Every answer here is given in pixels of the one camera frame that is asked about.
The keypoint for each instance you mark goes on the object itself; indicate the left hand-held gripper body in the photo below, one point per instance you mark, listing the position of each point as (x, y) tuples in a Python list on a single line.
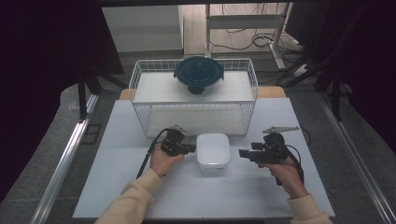
[(172, 143)]

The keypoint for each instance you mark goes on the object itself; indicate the person's left hand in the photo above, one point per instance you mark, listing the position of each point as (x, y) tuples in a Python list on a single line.
[(160, 161)]

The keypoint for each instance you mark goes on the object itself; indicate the round glass container blue lid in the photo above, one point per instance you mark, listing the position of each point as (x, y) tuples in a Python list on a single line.
[(199, 73)]

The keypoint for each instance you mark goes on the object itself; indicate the black square floor frame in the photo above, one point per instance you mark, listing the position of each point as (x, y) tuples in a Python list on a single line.
[(83, 133)]

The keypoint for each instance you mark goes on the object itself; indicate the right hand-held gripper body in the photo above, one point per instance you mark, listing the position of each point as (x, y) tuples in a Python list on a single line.
[(275, 149)]

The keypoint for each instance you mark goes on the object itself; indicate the white cabinet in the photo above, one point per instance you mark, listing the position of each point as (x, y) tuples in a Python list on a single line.
[(141, 28)]

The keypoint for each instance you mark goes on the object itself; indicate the black metal stand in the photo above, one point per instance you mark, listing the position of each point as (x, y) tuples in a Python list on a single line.
[(335, 99), (82, 96)]

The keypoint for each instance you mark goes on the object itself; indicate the person's right hand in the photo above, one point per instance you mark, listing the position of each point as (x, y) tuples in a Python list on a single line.
[(289, 177)]

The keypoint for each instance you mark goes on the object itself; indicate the white square lidded container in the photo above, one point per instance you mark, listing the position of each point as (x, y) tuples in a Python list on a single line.
[(213, 149)]

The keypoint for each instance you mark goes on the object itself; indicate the white standing desk frame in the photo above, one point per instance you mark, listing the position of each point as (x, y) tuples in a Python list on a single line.
[(244, 21)]

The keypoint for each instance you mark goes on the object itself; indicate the aluminium rail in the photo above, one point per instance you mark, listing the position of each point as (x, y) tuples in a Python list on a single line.
[(358, 161), (62, 161)]

